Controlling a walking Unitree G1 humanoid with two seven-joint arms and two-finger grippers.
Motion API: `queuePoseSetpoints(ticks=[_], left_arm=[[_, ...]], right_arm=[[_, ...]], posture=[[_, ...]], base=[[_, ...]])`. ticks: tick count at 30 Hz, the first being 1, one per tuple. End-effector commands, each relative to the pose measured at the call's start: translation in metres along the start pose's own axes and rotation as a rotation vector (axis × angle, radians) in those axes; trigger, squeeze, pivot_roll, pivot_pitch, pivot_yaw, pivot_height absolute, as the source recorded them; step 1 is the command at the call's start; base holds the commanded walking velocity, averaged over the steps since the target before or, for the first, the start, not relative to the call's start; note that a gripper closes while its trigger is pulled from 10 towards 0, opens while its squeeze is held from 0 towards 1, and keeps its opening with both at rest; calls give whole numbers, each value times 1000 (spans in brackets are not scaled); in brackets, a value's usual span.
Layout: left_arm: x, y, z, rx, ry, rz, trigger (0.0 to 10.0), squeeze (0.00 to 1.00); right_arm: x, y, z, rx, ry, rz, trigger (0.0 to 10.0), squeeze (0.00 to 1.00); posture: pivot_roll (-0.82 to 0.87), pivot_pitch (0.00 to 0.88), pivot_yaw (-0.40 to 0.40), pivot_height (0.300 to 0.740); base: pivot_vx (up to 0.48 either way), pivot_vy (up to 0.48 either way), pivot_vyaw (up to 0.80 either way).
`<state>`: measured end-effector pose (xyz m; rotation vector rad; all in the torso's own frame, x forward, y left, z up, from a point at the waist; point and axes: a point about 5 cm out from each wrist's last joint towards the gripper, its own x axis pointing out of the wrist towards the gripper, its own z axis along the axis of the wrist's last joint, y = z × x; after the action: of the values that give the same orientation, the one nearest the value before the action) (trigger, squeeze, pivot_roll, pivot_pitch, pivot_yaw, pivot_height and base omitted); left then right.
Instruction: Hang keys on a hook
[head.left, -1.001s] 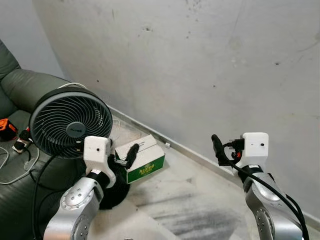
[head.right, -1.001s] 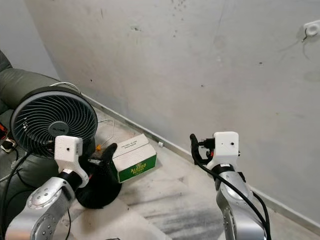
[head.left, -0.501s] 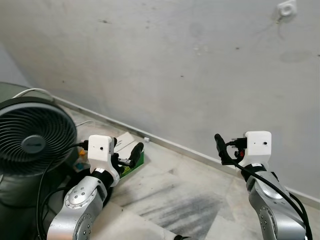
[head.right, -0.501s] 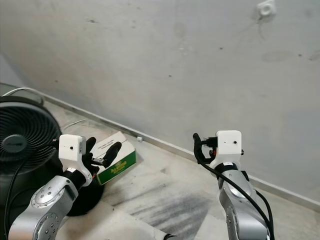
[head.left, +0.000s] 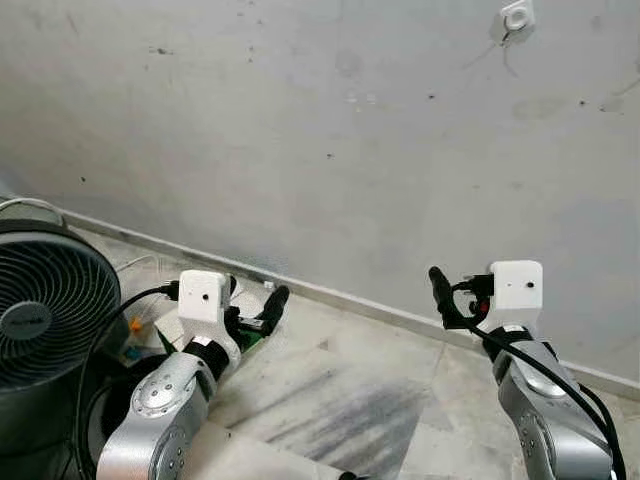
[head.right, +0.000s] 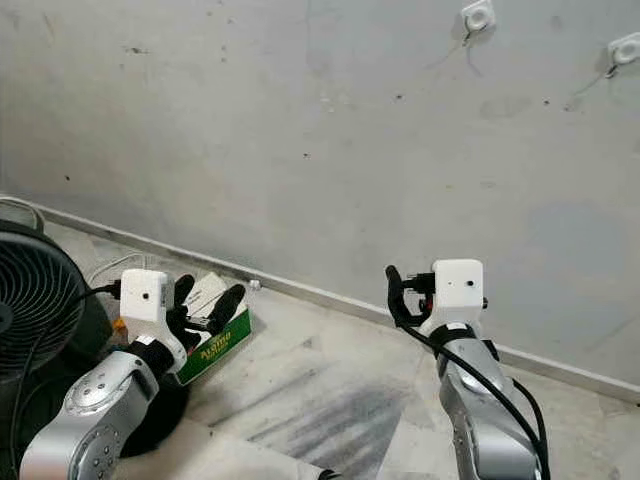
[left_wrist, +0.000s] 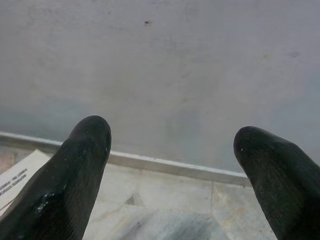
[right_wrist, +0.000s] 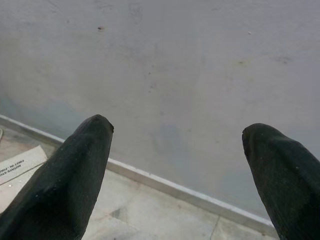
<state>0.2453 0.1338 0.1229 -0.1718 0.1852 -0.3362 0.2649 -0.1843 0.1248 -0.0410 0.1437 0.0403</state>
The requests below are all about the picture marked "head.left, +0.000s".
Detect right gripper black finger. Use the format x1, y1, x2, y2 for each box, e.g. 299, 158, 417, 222
429, 265, 466, 332

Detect black floor fan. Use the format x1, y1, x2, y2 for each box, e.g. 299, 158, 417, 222
0, 197, 166, 480

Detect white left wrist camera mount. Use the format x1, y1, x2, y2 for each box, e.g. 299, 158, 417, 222
178, 270, 244, 366

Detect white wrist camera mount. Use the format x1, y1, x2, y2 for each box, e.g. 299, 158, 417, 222
490, 260, 544, 333
178, 270, 244, 366

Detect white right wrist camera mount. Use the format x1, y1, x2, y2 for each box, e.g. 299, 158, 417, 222
490, 260, 544, 333

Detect white floor cable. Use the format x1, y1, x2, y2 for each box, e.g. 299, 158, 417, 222
113, 254, 163, 279

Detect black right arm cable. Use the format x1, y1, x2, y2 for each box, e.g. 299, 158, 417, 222
452, 283, 627, 480

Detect white wall hook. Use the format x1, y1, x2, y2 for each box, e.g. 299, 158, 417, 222
500, 0, 537, 46

